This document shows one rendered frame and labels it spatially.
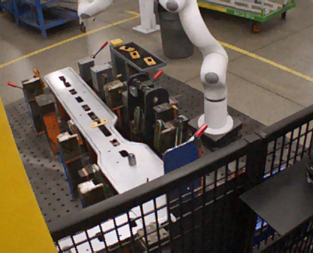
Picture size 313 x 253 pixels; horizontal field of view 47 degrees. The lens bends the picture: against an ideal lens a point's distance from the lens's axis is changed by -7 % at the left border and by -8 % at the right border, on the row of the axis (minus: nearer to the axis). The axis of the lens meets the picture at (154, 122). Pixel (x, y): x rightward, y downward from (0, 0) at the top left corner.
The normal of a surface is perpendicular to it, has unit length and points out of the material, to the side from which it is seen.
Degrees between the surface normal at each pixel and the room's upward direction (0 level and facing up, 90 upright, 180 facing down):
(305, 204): 0
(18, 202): 90
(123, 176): 0
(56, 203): 0
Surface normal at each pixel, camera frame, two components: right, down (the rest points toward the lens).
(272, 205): -0.08, -0.83
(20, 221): 0.49, 0.45
